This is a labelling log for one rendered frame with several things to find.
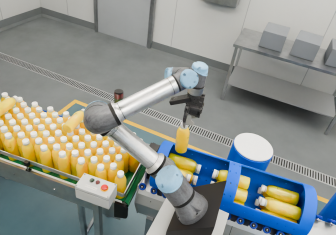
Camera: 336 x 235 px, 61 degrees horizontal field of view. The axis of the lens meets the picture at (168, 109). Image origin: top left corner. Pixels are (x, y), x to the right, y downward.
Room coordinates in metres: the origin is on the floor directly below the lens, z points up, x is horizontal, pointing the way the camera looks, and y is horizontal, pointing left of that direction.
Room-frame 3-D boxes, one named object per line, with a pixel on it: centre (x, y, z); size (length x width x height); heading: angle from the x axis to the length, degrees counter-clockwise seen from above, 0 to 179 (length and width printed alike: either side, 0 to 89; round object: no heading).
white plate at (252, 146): (1.50, -0.64, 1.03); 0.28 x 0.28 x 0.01
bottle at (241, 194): (1.02, -0.41, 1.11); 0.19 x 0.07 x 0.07; 78
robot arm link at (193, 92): (1.15, -0.12, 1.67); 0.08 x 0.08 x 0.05
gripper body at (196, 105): (1.14, -0.12, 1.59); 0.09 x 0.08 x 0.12; 78
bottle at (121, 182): (1.04, 0.21, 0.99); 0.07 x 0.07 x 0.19
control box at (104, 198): (0.94, 0.32, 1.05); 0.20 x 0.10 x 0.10; 78
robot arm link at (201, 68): (1.14, -0.11, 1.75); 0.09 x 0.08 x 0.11; 108
